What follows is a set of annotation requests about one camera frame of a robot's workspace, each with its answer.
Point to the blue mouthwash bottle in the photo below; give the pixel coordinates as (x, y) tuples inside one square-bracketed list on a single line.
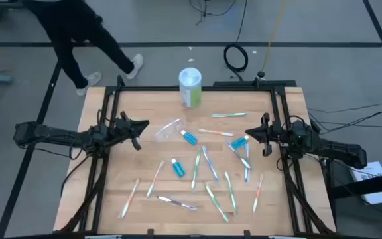
[(240, 142), (178, 168), (189, 138)]

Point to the black side stand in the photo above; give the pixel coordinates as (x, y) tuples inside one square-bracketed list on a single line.
[(360, 187)]

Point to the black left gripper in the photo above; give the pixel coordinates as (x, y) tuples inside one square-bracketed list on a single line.
[(121, 131)]

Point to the green toothbrush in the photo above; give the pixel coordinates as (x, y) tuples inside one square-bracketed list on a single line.
[(231, 193), (196, 167), (229, 114), (216, 202)]

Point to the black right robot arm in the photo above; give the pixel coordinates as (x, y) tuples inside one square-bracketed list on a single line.
[(337, 149)]

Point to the clear plastic container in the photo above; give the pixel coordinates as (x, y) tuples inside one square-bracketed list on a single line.
[(176, 132)]

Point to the purple toothbrush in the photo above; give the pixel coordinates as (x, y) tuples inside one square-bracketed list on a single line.
[(238, 155), (176, 202)]

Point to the white strip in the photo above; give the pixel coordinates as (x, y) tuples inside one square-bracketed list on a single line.
[(103, 237), (287, 237)]

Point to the white booklet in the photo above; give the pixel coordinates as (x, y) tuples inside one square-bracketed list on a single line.
[(365, 169)]

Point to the blue toothbrush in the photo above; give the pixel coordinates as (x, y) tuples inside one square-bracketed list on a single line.
[(247, 176), (210, 163)]

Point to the person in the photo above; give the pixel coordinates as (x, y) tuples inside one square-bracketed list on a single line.
[(71, 20)]

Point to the black flat rail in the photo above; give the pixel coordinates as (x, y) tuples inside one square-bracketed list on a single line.
[(230, 83)]

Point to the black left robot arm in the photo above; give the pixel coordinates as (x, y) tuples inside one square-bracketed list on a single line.
[(45, 132)]

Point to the white and green canister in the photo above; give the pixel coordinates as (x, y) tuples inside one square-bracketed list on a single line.
[(190, 89)]

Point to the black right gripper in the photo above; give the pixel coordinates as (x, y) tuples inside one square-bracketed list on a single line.
[(272, 134)]

